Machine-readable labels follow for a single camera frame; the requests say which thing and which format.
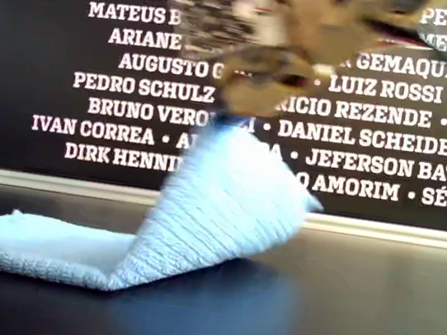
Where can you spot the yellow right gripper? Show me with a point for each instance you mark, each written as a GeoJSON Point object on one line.
{"type": "Point", "coordinates": [255, 93]}

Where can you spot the light blue microfibre cloth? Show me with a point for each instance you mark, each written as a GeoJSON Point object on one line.
{"type": "Point", "coordinates": [220, 217]}

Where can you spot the aluminium table frame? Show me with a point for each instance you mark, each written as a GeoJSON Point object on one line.
{"type": "Point", "coordinates": [58, 185]}

